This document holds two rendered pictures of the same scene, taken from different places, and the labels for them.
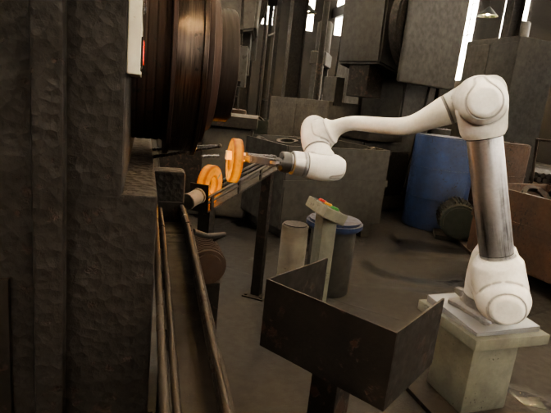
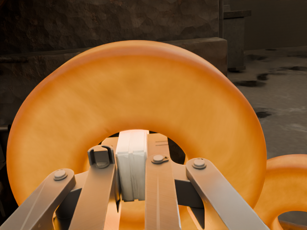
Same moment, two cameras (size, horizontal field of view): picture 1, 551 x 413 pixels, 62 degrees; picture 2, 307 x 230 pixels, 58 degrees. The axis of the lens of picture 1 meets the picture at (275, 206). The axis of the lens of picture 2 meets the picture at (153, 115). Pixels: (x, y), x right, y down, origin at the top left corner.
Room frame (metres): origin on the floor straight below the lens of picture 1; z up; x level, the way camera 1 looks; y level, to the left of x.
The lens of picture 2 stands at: (1.67, 0.01, 0.91)
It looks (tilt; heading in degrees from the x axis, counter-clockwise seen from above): 20 degrees down; 107
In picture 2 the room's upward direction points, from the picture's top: 5 degrees counter-clockwise
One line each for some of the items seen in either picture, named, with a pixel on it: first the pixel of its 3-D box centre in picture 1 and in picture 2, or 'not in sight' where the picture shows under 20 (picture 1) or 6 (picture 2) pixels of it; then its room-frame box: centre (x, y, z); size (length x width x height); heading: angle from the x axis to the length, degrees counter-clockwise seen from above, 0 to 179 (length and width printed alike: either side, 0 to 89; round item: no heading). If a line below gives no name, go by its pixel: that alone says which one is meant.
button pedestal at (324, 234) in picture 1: (320, 265); not in sight; (2.08, -0.24, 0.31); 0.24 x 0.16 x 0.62; 17
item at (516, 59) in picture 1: (493, 127); not in sight; (5.82, -2.56, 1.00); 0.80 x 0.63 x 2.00; 22
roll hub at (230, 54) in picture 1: (222, 66); not in sight; (1.25, 0.18, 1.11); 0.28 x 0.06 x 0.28; 17
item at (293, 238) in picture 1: (289, 278); not in sight; (2.00, -0.10, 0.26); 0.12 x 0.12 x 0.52
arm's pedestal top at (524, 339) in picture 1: (480, 320); not in sight; (1.59, -0.80, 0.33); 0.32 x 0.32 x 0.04; 19
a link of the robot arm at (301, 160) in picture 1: (297, 163); not in sight; (1.67, -0.06, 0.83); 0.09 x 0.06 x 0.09; 16
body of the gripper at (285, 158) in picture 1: (278, 161); not in sight; (1.65, 0.01, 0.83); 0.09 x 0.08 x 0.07; 106
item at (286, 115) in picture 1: (307, 145); not in sight; (5.67, -0.31, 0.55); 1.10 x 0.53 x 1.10; 37
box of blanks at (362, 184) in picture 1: (307, 183); not in sight; (3.93, -0.26, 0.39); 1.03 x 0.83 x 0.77; 122
